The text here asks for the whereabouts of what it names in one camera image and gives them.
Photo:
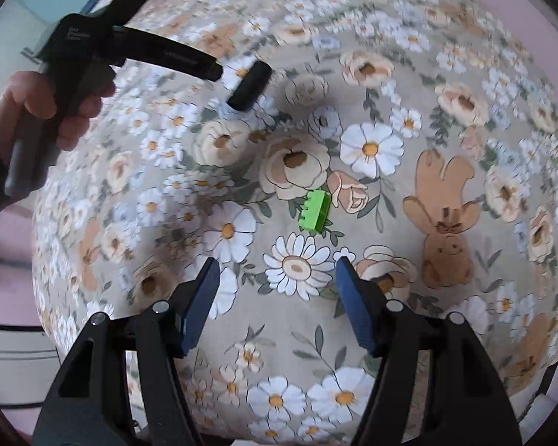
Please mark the bed with floral sheet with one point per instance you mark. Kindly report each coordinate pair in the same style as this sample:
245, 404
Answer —
400, 102

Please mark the black cylinder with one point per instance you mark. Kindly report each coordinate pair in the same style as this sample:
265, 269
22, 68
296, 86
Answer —
250, 86

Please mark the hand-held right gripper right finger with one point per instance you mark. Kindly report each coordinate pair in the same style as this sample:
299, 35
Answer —
355, 306

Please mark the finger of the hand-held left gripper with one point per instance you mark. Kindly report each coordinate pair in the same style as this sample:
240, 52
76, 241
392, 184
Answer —
176, 58

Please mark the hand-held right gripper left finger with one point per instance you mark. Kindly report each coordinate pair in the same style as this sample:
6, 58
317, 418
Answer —
200, 306

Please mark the white cabinet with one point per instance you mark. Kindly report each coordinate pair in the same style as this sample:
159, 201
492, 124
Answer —
18, 367

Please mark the light green toy block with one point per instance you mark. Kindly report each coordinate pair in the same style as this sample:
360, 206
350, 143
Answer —
315, 211

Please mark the person's left hand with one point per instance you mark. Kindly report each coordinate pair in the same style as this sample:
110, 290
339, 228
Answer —
28, 95

